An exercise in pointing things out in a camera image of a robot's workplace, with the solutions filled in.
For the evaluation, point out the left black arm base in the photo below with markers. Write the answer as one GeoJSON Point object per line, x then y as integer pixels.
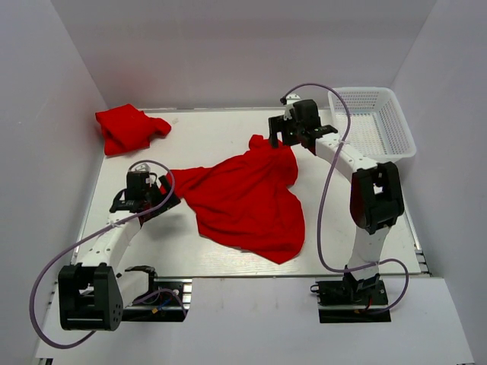
{"type": "Point", "coordinates": [160, 300]}

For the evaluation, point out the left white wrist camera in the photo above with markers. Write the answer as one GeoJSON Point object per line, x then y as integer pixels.
{"type": "Point", "coordinates": [140, 167]}

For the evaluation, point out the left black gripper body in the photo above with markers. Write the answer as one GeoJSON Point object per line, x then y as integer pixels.
{"type": "Point", "coordinates": [154, 195]}

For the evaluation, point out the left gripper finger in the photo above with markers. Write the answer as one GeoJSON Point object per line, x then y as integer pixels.
{"type": "Point", "coordinates": [165, 186]}
{"type": "Point", "coordinates": [171, 201]}

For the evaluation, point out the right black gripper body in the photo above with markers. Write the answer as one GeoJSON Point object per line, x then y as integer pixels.
{"type": "Point", "coordinates": [292, 136]}

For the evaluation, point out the folded red t shirt stack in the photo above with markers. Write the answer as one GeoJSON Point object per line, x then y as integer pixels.
{"type": "Point", "coordinates": [126, 129]}

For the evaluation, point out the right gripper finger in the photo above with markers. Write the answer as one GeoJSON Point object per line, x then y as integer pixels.
{"type": "Point", "coordinates": [277, 124]}
{"type": "Point", "coordinates": [274, 140]}

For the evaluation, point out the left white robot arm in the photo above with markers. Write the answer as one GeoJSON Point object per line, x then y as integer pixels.
{"type": "Point", "coordinates": [94, 292]}

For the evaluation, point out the white plastic basket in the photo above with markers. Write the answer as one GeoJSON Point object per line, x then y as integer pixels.
{"type": "Point", "coordinates": [379, 129]}

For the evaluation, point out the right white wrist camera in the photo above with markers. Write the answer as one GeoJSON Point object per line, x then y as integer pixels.
{"type": "Point", "coordinates": [288, 103]}

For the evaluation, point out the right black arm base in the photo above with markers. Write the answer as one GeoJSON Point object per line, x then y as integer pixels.
{"type": "Point", "coordinates": [339, 303]}

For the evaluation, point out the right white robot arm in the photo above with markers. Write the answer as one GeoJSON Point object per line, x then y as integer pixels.
{"type": "Point", "coordinates": [376, 198]}

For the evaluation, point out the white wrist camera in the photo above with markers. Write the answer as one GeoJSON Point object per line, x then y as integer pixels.
{"type": "Point", "coordinates": [288, 103]}
{"type": "Point", "coordinates": [140, 167]}

